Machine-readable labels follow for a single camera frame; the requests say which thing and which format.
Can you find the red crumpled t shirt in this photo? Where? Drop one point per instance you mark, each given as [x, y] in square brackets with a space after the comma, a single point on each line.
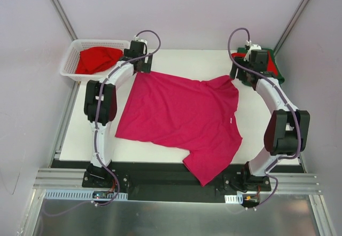
[97, 59]

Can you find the right grey cable duct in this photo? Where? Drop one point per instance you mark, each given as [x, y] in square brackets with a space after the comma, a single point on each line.
[233, 199]

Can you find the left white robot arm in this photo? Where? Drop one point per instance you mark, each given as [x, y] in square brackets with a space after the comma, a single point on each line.
[100, 104]

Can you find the grey cable duct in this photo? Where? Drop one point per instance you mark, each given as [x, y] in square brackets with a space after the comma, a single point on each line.
[233, 199]
[85, 195]

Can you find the left grey cable duct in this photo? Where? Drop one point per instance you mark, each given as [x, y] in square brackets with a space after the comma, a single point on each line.
[85, 195]

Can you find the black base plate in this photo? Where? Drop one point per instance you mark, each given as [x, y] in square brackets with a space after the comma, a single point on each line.
[231, 179]

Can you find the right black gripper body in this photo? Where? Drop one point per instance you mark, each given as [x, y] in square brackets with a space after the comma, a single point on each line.
[239, 73]

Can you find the pink t shirt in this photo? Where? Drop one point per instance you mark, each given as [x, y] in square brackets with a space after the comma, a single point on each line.
[197, 116]

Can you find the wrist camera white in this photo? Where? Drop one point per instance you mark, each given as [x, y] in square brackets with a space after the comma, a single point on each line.
[249, 46]
[139, 39]

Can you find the folded red t shirt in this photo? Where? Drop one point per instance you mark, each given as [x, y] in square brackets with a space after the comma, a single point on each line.
[271, 67]

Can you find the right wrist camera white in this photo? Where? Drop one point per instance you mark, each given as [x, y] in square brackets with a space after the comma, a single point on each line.
[249, 46]

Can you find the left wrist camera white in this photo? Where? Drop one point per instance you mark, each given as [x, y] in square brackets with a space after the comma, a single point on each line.
[139, 39]

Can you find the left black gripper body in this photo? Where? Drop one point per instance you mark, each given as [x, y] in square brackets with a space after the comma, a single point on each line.
[146, 65]

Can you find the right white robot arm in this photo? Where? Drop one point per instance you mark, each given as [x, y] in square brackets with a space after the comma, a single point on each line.
[286, 133]

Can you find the folded green t shirt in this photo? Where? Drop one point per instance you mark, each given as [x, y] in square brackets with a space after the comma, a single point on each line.
[280, 76]

